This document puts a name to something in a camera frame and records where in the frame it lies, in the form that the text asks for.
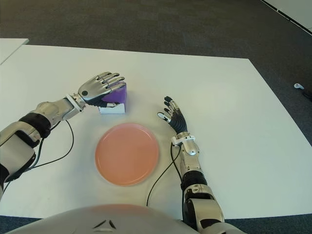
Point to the white neighbouring table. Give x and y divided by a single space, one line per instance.
9 47

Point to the round pink plate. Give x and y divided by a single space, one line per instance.
126 154

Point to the small white floor device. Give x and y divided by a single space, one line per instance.
298 86

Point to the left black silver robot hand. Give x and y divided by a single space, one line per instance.
93 89

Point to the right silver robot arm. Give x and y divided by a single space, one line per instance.
195 170

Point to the silver robot torso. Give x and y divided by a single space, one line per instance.
97 219

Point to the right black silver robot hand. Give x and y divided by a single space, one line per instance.
179 122

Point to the purple tissue paper pack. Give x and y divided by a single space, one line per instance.
118 96

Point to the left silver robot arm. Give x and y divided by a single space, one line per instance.
19 143

